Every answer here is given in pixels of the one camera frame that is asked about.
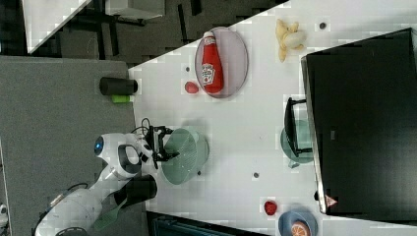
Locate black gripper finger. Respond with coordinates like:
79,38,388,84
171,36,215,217
153,151,179,161
154,126,173,135

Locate green plastic strainer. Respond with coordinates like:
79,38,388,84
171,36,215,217
161,127,209,185

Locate green clamp knob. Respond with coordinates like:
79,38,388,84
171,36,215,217
111,94,135,103

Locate green plastic mug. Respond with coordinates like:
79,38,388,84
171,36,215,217
280,120,314,169

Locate toy orange slice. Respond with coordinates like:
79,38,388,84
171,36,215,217
291,221,311,236

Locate black toaster oven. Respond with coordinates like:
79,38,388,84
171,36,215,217
284,29,417,225

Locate dark red toy strawberry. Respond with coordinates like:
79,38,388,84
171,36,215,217
264,201,277,215

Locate pink toy strawberry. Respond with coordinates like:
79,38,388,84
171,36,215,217
185,82,199,94

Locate red plush ketchup bottle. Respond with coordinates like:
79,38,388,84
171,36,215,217
202,31,224,93

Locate purple round plate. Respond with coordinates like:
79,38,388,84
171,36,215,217
195,28,248,98

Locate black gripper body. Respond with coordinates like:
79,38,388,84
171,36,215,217
145,126,163,161

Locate plush peeled banana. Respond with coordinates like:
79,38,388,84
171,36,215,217
275,19,307,63

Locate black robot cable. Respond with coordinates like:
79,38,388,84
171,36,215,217
131,117,155,136

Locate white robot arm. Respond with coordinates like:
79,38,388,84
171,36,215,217
32,126,178,236

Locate blue bowl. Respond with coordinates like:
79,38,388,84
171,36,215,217
278,210,318,236

